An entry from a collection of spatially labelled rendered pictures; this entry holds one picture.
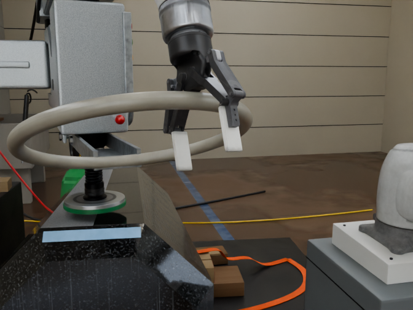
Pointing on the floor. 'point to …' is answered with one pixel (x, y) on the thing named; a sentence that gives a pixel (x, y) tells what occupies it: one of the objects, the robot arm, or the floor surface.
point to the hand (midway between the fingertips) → (206, 155)
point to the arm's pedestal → (348, 283)
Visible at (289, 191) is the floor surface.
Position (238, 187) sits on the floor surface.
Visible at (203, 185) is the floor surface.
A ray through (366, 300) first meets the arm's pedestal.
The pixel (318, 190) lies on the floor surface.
